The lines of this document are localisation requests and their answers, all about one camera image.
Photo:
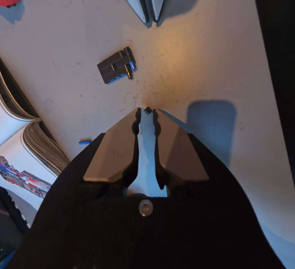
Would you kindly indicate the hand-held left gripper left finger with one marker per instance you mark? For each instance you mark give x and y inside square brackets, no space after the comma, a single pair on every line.
[113,153]

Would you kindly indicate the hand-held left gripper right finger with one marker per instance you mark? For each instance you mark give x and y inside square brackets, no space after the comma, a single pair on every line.
[182,155]

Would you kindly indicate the small black bush piece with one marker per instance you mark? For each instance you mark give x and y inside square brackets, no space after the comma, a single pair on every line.
[147,110]

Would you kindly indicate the black brick assembly with blue pins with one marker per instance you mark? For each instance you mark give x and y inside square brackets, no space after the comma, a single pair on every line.
[110,68]

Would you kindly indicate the loose blue connector pin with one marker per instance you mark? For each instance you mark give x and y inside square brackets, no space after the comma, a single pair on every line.
[84,142]

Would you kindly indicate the open instruction booklet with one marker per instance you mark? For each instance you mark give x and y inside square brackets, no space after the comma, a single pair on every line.
[13,158]

